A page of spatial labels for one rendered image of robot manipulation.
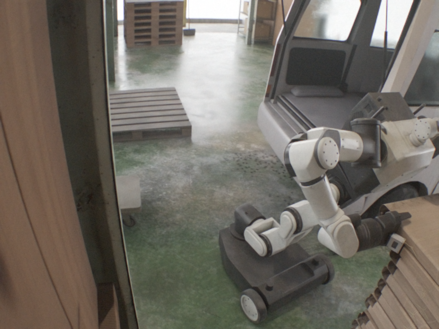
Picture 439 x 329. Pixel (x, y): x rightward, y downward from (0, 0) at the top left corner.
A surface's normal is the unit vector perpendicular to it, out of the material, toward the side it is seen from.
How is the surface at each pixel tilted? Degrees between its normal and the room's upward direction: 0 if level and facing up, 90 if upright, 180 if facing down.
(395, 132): 30
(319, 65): 90
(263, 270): 0
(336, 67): 90
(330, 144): 57
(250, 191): 0
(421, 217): 0
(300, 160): 65
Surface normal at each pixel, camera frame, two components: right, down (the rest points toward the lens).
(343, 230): 0.25, 0.14
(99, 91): 0.25, 0.54
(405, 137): 0.30, -0.47
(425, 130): -0.90, 0.15
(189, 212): 0.06, -0.84
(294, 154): -0.82, -0.22
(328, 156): 0.55, -0.07
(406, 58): -0.38, 0.28
